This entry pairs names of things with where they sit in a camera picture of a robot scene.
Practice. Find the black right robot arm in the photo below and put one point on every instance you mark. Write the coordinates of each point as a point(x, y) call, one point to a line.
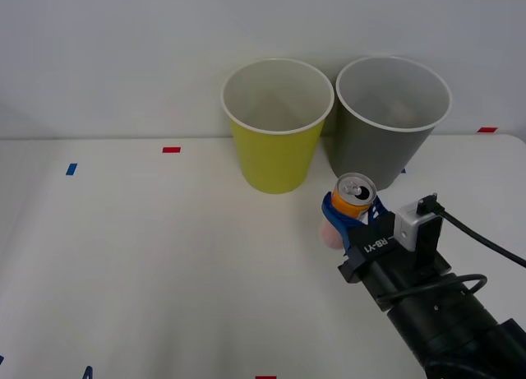
point(444, 325)

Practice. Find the orange and pink drink can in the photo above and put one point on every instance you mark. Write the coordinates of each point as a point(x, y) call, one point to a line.
point(349, 200)

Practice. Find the yellow-green plastic bin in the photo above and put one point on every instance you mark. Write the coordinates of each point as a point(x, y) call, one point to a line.
point(273, 161)

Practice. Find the grey plastic bin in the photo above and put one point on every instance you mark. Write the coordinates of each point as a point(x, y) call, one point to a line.
point(370, 149)

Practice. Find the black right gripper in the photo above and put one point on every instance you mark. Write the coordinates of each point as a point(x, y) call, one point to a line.
point(372, 251)

